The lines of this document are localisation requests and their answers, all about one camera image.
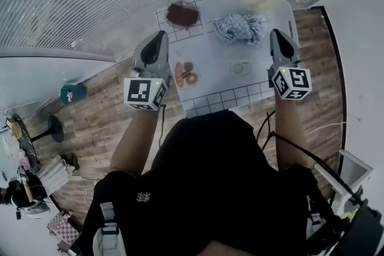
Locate black cable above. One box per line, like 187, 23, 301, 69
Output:
256, 110, 365, 204

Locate blue checked clothes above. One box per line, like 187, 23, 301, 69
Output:
212, 13, 267, 47

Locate person's right forearm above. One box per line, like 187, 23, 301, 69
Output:
273, 95, 314, 171

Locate yellow wooden item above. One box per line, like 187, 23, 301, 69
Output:
8, 116, 23, 140

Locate person's black clothing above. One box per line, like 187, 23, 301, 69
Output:
80, 109, 314, 256

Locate dark green round bin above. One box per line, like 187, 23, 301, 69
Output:
59, 83, 88, 106

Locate dark grey equipment case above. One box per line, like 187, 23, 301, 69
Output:
338, 199, 384, 256

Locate white frame shelf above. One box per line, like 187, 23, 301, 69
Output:
313, 148, 374, 216

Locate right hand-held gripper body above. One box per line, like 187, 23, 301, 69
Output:
267, 59, 313, 101

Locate black round pedestal table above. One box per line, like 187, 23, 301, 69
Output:
10, 113, 65, 173

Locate clear plastic storage bin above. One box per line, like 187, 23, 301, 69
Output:
197, 0, 301, 65

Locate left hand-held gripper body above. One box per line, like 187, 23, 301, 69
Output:
124, 65, 173, 112

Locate pink checked bag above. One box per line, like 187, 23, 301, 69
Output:
47, 211, 80, 246

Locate person's left forearm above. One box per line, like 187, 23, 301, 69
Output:
110, 107, 161, 177

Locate thin grey cable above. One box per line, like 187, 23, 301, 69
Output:
158, 103, 167, 147

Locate grey chest strap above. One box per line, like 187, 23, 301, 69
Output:
92, 202, 127, 256
306, 209, 326, 237

